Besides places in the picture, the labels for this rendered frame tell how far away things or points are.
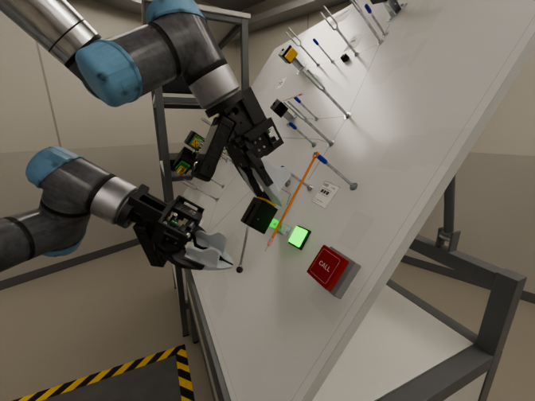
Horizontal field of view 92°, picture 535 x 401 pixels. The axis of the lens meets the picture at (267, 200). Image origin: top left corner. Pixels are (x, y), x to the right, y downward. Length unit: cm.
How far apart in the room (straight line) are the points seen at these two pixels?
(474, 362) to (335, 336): 48
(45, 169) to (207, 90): 28
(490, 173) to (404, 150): 216
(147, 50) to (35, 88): 251
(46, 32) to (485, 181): 258
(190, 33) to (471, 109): 40
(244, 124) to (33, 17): 32
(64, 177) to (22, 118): 238
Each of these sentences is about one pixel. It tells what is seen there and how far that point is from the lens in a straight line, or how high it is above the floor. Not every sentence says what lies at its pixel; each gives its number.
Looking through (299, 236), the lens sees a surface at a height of 111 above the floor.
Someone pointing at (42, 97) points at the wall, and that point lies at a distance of 290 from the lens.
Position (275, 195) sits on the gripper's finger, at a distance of 46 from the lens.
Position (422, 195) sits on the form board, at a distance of 40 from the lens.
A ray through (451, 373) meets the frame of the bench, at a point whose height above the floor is 80.
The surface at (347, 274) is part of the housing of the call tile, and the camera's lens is 39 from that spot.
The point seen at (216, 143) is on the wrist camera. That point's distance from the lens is 44.
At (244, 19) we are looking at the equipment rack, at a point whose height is 182.
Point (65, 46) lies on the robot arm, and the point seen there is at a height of 142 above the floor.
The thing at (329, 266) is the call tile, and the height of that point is 112.
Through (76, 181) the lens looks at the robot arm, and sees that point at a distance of 50.
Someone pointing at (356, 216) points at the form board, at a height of 117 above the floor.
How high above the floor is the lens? 131
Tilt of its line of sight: 17 degrees down
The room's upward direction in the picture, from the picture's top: straight up
